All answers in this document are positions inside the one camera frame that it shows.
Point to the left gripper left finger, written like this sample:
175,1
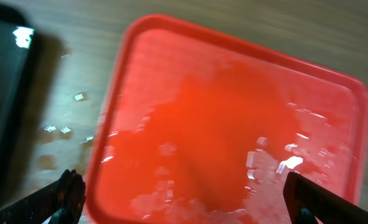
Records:
59,202

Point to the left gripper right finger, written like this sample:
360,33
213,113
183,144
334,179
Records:
308,202

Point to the red plastic tray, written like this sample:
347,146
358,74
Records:
202,127

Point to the black rectangular water tray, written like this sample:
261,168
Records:
19,46

